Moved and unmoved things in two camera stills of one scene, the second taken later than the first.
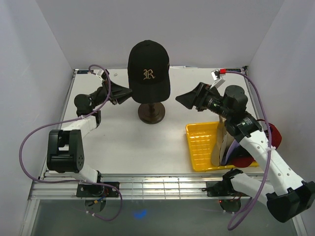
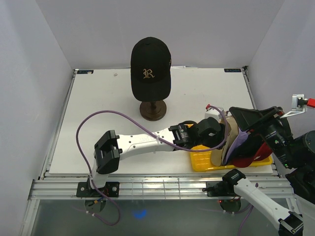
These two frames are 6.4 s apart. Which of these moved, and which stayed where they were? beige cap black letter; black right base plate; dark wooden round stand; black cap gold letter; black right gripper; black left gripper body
Moved: black left gripper body; black right gripper
Stayed: dark wooden round stand; black right base plate; black cap gold letter; beige cap black letter
